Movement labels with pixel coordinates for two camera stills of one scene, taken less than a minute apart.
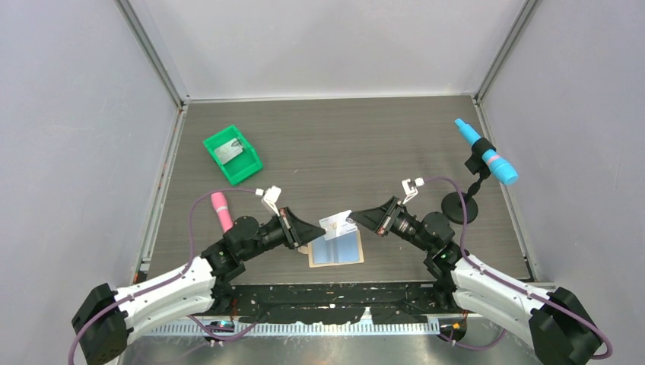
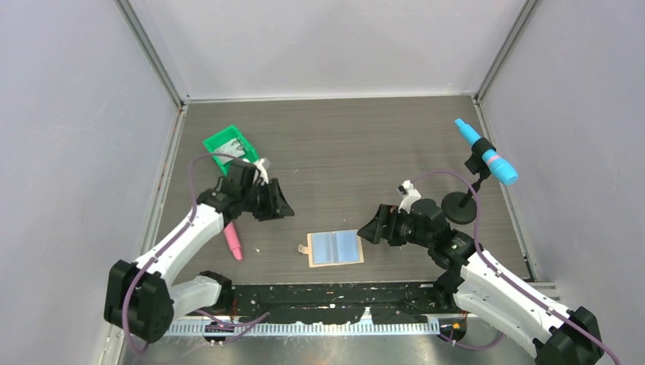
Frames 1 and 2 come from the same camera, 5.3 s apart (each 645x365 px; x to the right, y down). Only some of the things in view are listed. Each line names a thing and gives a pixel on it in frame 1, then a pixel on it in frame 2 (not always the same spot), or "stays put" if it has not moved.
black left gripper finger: [305, 231] -> [280, 207]
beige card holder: [345, 249] stays put
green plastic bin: [243, 164] stays put
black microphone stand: [452, 204] stays put
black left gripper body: [279, 231] -> [257, 201]
